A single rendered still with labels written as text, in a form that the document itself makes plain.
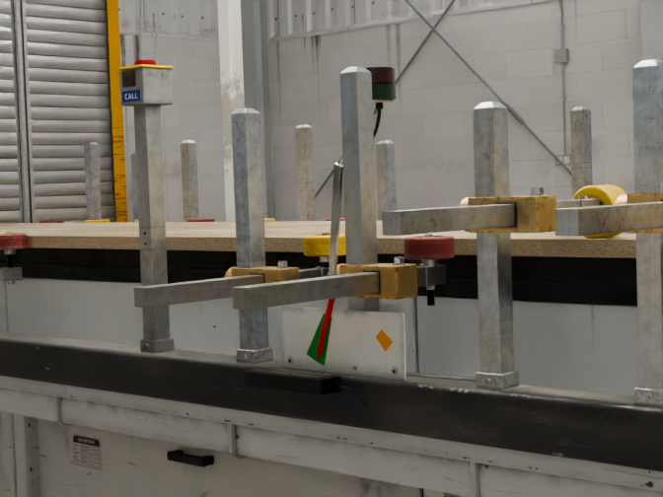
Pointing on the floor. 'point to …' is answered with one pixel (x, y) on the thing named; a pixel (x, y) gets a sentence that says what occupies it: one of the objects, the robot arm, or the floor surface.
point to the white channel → (230, 87)
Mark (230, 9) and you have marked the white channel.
